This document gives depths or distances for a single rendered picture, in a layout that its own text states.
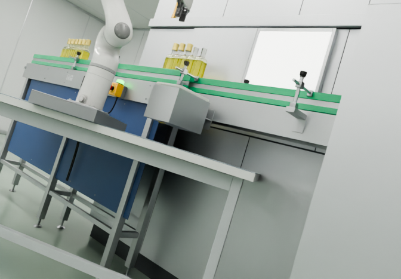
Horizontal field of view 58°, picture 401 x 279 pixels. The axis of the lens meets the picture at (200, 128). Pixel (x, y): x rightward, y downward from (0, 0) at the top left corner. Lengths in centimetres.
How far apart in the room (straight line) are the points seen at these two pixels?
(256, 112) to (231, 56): 53
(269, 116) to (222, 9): 93
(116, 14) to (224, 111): 65
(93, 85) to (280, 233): 105
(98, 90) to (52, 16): 647
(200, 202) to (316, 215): 86
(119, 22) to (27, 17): 625
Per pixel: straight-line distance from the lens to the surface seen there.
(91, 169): 225
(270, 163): 178
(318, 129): 149
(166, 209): 214
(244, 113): 166
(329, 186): 126
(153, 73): 204
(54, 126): 171
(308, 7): 200
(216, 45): 217
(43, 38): 798
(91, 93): 165
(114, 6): 173
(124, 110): 213
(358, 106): 128
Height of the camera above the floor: 76
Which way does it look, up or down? 4 degrees up
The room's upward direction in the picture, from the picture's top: 17 degrees clockwise
